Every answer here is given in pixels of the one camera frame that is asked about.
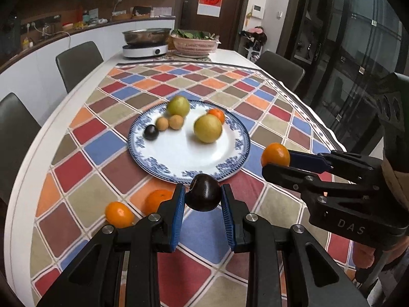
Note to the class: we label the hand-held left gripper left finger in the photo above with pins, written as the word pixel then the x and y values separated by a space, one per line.
pixel 177 217

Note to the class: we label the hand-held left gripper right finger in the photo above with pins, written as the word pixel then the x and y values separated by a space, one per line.
pixel 228 217

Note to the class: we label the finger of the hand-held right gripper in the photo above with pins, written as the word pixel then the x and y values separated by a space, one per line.
pixel 287 176
pixel 306 161

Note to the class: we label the dark purple plum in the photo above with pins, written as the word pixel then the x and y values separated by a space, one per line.
pixel 203 195
pixel 150 132

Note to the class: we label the blue rimmed white plate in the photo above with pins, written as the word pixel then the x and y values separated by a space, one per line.
pixel 179 156

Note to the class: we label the yellow pear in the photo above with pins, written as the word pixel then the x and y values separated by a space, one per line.
pixel 208 128

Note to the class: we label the small brown round fruit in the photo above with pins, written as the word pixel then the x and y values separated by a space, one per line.
pixel 176 122
pixel 162 123

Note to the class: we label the green pear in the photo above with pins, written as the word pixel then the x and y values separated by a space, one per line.
pixel 178 106

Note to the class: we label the person's right forearm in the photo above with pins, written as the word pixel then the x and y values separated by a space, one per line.
pixel 362 255

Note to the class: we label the person's right hand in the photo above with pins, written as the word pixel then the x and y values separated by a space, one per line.
pixel 399 185

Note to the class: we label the small orange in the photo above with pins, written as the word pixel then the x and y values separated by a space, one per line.
pixel 119 214

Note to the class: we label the grey dining chair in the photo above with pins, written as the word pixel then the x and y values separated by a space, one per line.
pixel 281 70
pixel 16 134
pixel 80 64

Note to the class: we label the colourful checkered tablecloth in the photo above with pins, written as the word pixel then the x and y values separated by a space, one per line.
pixel 96 147

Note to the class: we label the glass sliding door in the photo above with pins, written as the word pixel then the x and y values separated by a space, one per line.
pixel 335 54

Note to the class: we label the pink and black stroller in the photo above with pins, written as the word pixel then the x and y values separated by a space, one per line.
pixel 254 40

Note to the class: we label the pink colander basket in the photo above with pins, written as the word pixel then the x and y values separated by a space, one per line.
pixel 195 45

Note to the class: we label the dark brown door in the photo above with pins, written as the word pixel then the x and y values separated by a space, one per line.
pixel 233 12

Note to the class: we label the white induction cooker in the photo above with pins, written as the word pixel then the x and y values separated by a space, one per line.
pixel 145 51

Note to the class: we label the leafy greens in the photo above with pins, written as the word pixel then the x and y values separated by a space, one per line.
pixel 191 34

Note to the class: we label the steel pot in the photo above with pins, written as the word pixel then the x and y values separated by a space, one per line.
pixel 147 36

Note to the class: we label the white lower cabinets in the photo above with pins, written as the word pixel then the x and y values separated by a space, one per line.
pixel 41 67

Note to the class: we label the wooden tray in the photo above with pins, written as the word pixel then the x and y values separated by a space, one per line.
pixel 121 16

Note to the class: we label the yellow bottle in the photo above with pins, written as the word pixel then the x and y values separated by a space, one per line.
pixel 26 43

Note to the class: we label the white wall intercom panel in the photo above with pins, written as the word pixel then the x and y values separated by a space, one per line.
pixel 258 11

